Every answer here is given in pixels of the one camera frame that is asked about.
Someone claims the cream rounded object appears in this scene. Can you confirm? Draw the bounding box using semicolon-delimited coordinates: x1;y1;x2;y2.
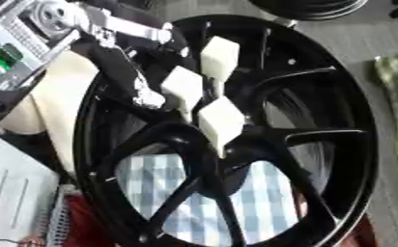
0;50;104;177

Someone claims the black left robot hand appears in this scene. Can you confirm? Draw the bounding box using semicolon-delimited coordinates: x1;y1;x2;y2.
71;2;212;110

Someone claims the white pin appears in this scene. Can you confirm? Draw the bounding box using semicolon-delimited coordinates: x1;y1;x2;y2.
195;96;248;159
158;65;206;124
199;35;242;98

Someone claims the black spoked wheel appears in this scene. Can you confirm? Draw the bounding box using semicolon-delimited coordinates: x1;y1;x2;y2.
71;14;381;247

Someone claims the white flat box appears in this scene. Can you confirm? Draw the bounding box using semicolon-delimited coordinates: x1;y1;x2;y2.
0;130;63;247

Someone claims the black round tyre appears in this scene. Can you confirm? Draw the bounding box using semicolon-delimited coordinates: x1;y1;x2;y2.
246;0;372;22

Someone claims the red object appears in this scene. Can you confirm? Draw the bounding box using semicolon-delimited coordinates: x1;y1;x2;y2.
60;192;117;247

